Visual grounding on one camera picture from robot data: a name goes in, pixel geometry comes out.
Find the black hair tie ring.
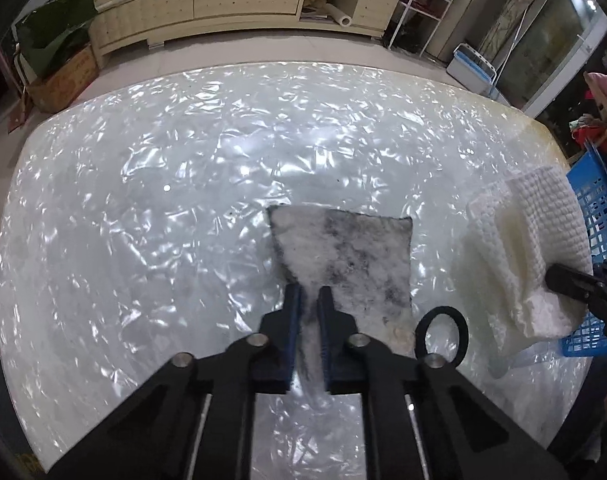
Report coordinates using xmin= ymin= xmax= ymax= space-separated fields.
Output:
xmin=414 ymin=305 xmax=471 ymax=366

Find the white waffle towel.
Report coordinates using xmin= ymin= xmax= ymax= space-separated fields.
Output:
xmin=466 ymin=166 xmax=593 ymax=354

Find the grey white fuzzy pad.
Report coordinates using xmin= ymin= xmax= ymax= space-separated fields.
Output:
xmin=268 ymin=205 xmax=416 ymax=385

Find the blue plastic basket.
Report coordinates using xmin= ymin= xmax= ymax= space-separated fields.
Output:
xmin=561 ymin=142 xmax=607 ymax=358

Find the white blue storage box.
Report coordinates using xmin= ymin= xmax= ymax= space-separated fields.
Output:
xmin=445 ymin=44 xmax=497 ymax=94

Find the white metal shelf rack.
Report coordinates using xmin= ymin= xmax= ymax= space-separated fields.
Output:
xmin=384 ymin=0 xmax=454 ymax=56

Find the white paper roll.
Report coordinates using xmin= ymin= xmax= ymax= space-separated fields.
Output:
xmin=324 ymin=3 xmax=352 ymax=28

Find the wicker basket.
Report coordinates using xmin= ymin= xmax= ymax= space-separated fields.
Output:
xmin=26 ymin=44 xmax=99 ymax=114

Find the broom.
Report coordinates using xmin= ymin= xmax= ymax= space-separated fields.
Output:
xmin=6 ymin=40 xmax=33 ymax=133

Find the cream tv cabinet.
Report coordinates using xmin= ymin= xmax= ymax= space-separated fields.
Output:
xmin=90 ymin=0 xmax=399 ymax=65

